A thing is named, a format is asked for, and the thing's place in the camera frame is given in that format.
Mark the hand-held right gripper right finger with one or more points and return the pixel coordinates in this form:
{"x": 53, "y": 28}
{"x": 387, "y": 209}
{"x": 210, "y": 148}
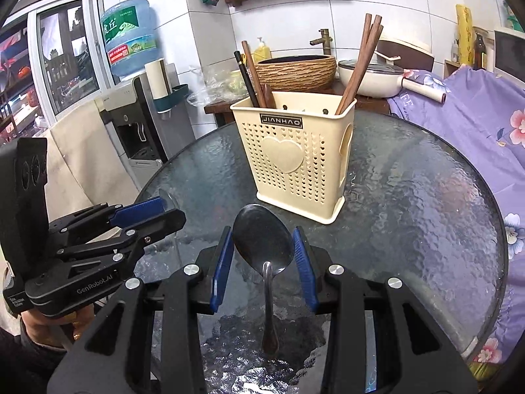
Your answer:
{"x": 305, "y": 266}

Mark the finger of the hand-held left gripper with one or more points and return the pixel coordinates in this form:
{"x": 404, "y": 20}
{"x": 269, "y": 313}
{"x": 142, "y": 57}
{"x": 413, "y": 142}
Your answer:
{"x": 137, "y": 210}
{"x": 160, "y": 223}

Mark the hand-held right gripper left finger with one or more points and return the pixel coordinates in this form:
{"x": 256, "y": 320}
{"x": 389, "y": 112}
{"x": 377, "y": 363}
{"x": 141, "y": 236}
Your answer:
{"x": 221, "y": 266}

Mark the metal spoon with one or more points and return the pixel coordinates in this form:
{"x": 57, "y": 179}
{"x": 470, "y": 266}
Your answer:
{"x": 262, "y": 238}

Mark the cream perforated utensil holder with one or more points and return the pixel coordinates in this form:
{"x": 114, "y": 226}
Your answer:
{"x": 283, "y": 156}

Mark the black chopstick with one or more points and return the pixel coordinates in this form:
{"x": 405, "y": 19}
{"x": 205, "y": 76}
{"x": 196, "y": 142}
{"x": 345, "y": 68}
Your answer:
{"x": 246, "y": 80}

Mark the person's left forearm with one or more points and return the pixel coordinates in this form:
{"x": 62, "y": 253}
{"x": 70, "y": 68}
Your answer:
{"x": 24, "y": 365}

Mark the person's left hand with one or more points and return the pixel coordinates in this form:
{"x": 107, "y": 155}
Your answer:
{"x": 45, "y": 328}

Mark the beige cloth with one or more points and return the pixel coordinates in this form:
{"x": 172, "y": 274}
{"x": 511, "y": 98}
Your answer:
{"x": 82, "y": 160}

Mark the water dispenser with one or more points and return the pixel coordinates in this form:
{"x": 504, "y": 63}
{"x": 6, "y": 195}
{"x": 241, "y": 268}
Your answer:
{"x": 119, "y": 131}

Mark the teal cup holder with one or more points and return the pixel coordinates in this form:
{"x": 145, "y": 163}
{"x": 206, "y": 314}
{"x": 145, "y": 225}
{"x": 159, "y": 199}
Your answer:
{"x": 176, "y": 92}

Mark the white paper cup stack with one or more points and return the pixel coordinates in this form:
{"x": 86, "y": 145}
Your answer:
{"x": 158, "y": 82}

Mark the clear plastic bag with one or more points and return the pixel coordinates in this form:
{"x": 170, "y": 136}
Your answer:
{"x": 217, "y": 86}

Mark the aluminium framed window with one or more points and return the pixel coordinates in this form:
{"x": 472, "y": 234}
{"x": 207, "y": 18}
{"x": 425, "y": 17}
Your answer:
{"x": 61, "y": 49}

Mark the blue water bottle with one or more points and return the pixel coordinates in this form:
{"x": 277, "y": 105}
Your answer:
{"x": 129, "y": 37}

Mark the woven pattern wash basin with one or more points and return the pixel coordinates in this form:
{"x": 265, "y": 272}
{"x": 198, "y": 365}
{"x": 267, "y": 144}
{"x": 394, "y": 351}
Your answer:
{"x": 295, "y": 74}

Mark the white cooking pan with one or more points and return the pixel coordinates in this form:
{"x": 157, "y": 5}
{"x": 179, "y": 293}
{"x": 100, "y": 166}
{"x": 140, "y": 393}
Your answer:
{"x": 381, "y": 84}

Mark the yellow soap bottle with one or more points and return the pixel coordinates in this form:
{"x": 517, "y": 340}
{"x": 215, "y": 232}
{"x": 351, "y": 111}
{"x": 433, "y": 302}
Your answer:
{"x": 262, "y": 53}

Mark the glass pan lid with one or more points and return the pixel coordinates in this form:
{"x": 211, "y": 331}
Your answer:
{"x": 369, "y": 65}

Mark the purple floral cloth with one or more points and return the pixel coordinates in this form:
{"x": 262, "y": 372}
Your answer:
{"x": 471, "y": 131}

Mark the brass faucet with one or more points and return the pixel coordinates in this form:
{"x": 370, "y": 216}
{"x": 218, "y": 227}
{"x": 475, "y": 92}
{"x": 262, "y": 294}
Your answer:
{"x": 325, "y": 43}

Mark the cream brown container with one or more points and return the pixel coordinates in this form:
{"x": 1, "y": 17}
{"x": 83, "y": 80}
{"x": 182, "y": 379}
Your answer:
{"x": 406, "y": 51}

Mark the small clear bottle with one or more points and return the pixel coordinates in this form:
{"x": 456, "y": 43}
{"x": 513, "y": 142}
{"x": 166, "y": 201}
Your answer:
{"x": 455, "y": 51}

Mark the dark glass bottle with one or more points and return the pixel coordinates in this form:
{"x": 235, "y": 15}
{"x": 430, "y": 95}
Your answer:
{"x": 480, "y": 51}

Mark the yellow roll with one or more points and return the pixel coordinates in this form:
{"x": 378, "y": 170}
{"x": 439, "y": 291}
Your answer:
{"x": 465, "y": 33}

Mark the white microwave oven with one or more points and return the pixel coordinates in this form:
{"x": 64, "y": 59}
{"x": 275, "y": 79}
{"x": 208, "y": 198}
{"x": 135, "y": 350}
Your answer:
{"x": 510, "y": 57}

